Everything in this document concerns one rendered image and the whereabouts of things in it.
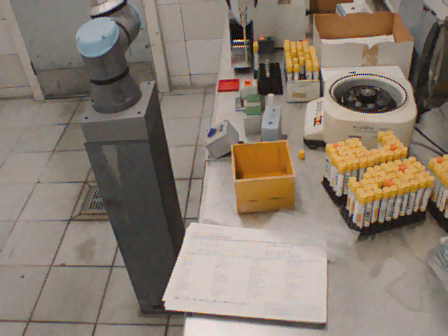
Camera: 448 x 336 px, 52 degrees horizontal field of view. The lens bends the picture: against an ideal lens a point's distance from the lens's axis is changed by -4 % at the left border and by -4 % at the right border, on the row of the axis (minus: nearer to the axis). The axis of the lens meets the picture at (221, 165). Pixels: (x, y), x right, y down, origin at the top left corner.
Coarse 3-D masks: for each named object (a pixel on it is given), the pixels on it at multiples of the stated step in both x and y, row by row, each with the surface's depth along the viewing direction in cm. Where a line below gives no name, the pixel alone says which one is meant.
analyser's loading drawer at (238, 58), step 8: (240, 40) 163; (248, 40) 163; (232, 48) 166; (240, 48) 160; (248, 48) 160; (232, 56) 157; (240, 56) 156; (248, 56) 156; (232, 64) 158; (240, 64) 158; (248, 64) 158
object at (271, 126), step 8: (280, 112) 121; (264, 120) 118; (272, 120) 118; (280, 120) 122; (264, 128) 116; (272, 128) 115; (280, 128) 123; (264, 136) 117; (272, 136) 117; (280, 136) 124
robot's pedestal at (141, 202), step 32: (160, 128) 150; (96, 160) 140; (128, 160) 140; (160, 160) 148; (128, 192) 148; (160, 192) 147; (128, 224) 157; (160, 224) 156; (128, 256) 168; (160, 256) 167; (160, 288) 179
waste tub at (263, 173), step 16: (240, 144) 111; (256, 144) 111; (272, 144) 111; (240, 160) 114; (256, 160) 114; (272, 160) 114; (288, 160) 109; (240, 176) 116; (256, 176) 116; (272, 176) 115; (288, 176) 101; (240, 192) 103; (256, 192) 103; (272, 192) 104; (288, 192) 104; (240, 208) 106; (256, 208) 106; (272, 208) 107; (288, 208) 107
